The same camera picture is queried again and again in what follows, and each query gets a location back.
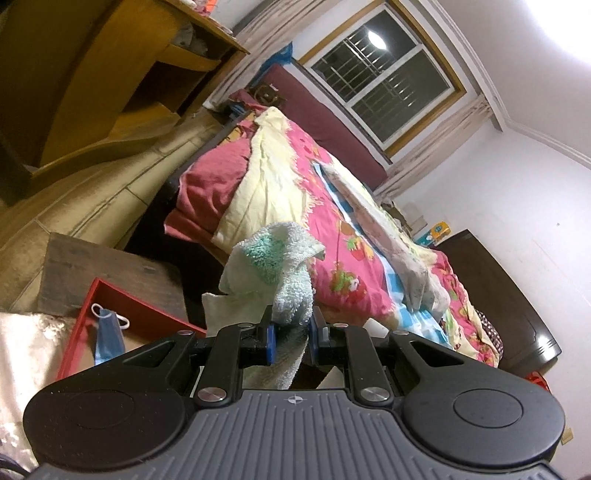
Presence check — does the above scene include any white patterned cloth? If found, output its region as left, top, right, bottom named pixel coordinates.
left=322, top=164, right=452, bottom=320

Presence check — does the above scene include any blue face mask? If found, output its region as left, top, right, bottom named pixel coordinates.
left=91, top=302, right=131, bottom=368

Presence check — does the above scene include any barred window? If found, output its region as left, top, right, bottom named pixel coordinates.
left=299, top=7, right=468, bottom=158

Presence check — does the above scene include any ceiling light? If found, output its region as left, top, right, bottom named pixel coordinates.
left=522, top=0, right=591, bottom=52

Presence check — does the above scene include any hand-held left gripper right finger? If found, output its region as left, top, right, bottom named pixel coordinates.
left=308, top=310, right=467, bottom=409

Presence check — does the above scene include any red cardboard box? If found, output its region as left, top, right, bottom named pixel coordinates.
left=55, top=277, right=208, bottom=382

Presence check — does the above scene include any maroon headboard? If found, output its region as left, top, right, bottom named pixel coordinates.
left=230, top=62, right=392, bottom=186

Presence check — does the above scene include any red blanket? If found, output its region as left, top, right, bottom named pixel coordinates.
left=164, top=136, right=253, bottom=246

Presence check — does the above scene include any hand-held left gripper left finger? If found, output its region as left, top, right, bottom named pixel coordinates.
left=122, top=305, right=278, bottom=409

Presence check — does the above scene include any dark wooden stool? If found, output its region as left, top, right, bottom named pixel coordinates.
left=37, top=232, right=188, bottom=325

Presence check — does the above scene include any wooden cabinet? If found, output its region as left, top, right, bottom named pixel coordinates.
left=0, top=0, right=251, bottom=206

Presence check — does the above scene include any bed with floral quilt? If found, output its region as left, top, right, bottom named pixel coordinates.
left=212, top=106, right=502, bottom=370

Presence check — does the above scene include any white curtain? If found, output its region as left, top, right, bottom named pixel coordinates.
left=203, top=0, right=393, bottom=109
left=373, top=95, right=491, bottom=200

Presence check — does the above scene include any light green towel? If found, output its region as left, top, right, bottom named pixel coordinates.
left=202, top=222, right=327, bottom=393

